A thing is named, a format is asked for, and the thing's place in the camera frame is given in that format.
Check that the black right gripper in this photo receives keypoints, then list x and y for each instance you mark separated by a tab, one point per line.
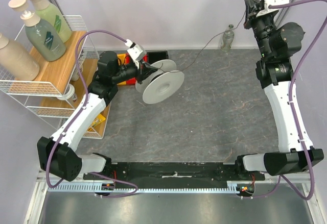
256	13

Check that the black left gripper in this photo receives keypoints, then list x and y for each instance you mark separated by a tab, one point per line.
145	70

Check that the white perforated cable spool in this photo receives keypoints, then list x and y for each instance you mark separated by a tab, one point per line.
162	84

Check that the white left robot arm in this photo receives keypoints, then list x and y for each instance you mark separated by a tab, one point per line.
57	154

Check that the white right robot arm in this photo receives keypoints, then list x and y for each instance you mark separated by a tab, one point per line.
274	72

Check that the black parts bin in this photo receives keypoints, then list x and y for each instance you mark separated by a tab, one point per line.
155	56

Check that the red parts bin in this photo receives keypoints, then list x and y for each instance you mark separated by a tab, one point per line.
128	60

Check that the yellow parts bin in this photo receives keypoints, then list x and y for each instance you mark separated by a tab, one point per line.
121	59

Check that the clear glass bottle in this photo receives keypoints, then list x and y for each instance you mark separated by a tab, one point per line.
227	38

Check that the yellow snack packet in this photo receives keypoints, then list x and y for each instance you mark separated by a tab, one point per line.
97	121

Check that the white yogurt cup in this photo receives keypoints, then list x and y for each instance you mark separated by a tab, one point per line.
75	75

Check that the white paper cup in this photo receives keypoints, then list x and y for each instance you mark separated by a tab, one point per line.
69	94

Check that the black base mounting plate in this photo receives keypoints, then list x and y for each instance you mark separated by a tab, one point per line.
131	171

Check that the grey-green pump bottle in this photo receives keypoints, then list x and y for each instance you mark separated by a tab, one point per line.
39	32

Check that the light green pump bottle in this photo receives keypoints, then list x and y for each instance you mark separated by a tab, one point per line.
49	12

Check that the beige pump bottle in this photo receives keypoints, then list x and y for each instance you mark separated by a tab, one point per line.
17	61

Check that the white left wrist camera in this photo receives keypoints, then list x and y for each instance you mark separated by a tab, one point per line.
136	52

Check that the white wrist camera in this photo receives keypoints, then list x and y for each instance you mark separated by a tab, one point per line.
264	6
136	52

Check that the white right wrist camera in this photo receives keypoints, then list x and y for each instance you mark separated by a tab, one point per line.
264	6

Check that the white wire wooden shelf rack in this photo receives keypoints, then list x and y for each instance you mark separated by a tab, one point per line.
39	96

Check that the grey slotted cable duct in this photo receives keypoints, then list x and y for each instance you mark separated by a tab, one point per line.
99	187

